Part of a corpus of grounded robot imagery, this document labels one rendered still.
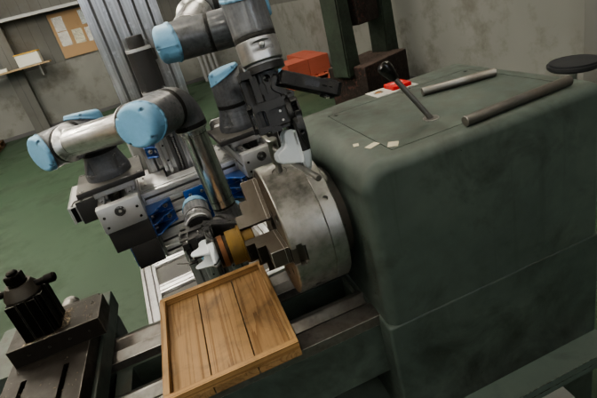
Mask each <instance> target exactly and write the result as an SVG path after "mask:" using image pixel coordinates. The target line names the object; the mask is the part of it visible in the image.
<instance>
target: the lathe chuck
mask: <svg viewBox="0 0 597 398"><path fill-rule="evenodd" d="M281 166H282V168H285V169H286V170H287V171H286V173H285V174H283V175H281V176H275V175H273V171H274V170H275V166H274V165H273V164H272V163H269V164H266V165H263V166H260V167H258V168H256V169H254V170H253V172H254V173H253V174H254V175H255V177H256V180H257V182H258V184H259V188H260V191H261V193H262V195H263V197H264V200H265V203H266V205H267V208H268V211H269V213H270V215H271V216H272V218H271V219H270V220H268V221H266V223H267V227H268V230H269V231H271V230H274V229H277V230H278V232H279V233H280V235H281V236H282V238H283V240H284V241H285V242H286V243H287V245H288V246H289V248H290V249H291V250H294V249H297V248H296V245H298V244H302V246H303V245H304V246H305V249H306V254H307V257H308V260H307V261H306V263H305V264H303V265H301V264H300V263H298V264H297V265H295V263H294V262H291V263H289V264H287V265H285V266H284V268H285V270H286V272H287V274H288V276H289V277H290V279H291V282H292V284H293V285H294V287H295V289H296V290H297V291H298V292H300V293H302V292H304V291H308V290H310V289H312V288H314V287H316V286H314V285H315V284H316V283H318V282H320V281H325V282H323V283H326V282H328V281H330V280H333V279H335V278H336V277H337V274H338V264H337V258H336V253H335V250H334V246H333V242H332V239H331V236H330V231H329V229H328V226H327V223H326V220H325V217H324V216H323V213H322V209H321V207H320V204H319V203H318V201H317V198H316V196H315V194H314V191H313V189H312V188H311V186H310V184H309V182H308V180H307V178H306V176H305V174H304V172H302V171H300V170H298V169H297V168H295V167H293V166H292V165H290V164H289V163H288V164H282V163H281ZM321 284H322V283H321ZM321 284H319V285H321Z"/></svg>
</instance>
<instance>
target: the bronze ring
mask: <svg viewBox="0 0 597 398"><path fill-rule="evenodd" d="M253 237H255V235H254V233H253V231H252V229H251V227H247V228H245V229H243V230H239V227H238V226H237V225H235V227H234V228H232V229H229V230H227V231H225V232H224V235H218V236H216V237H214V238H213V242H214V244H215V247H216V250H217V253H218V254H219V259H220V261H221V264H222V266H223V267H224V268H225V267H230V266H232V264H233V263H235V265H239V264H241V263H243V262H245V261H248V262H251V259H250V256H249V253H248V251H247V249H246V246H245V243H244V241H246V240H249V239H251V238H253Z"/></svg>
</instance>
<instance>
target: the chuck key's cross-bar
mask: <svg viewBox="0 0 597 398"><path fill-rule="evenodd" d="M259 136H260V135H259ZM260 137H261V138H262V139H263V140H264V141H265V142H266V143H267V138H268V136H267V135H263V136H260ZM290 165H292V166H293V167H295V168H297V169H298V170H300V171H302V172H304V173H305V174H306V175H307V176H309V177H311V178H312V179H314V180H316V181H320V180H321V179H322V176H321V175H320V174H318V173H317V172H315V171H312V170H311V169H309V168H307V167H306V166H305V165H303V164H301V163H290Z"/></svg>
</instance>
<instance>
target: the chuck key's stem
mask: <svg viewBox="0 0 597 398"><path fill-rule="evenodd" d="M267 145H268V149H269V153H270V156H271V160H272V164H273V165H274V166H275V169H276V173H277V174H280V173H282V172H283V169H282V166H281V164H280V163H278V162H277V161H276V160H275V158H274V154H275V152H274V151H273V147H278V148H279V146H278V142H277V138H276V137H274V136H272V137H269V138H267Z"/></svg>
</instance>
